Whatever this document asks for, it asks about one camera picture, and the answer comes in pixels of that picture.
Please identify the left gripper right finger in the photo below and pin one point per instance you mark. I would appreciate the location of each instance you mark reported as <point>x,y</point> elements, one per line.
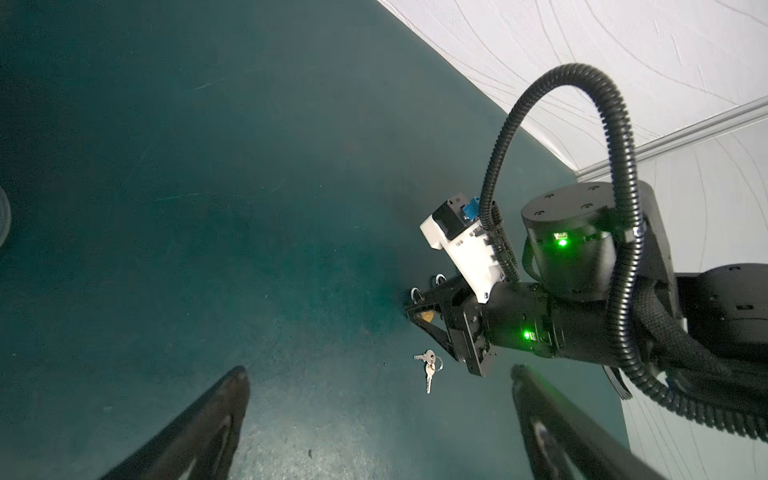
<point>561,440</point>

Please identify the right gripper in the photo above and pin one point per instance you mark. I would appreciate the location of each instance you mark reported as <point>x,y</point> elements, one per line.
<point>465,336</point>

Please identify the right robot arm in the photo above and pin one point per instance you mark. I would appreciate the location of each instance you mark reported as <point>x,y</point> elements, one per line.
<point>595,283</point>

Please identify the gold padlock key bunch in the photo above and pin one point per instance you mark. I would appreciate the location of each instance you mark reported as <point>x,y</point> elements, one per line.
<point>432,364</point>

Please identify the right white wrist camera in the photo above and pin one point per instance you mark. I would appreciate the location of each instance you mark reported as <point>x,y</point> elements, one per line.
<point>455,227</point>

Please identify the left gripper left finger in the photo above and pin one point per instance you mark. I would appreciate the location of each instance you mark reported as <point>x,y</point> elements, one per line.
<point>200,443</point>

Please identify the small blue padlock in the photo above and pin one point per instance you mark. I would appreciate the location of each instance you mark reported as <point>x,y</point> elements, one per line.
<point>416,295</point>

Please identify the green table mat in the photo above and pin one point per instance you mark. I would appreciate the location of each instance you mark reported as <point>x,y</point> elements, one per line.
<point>197,185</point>

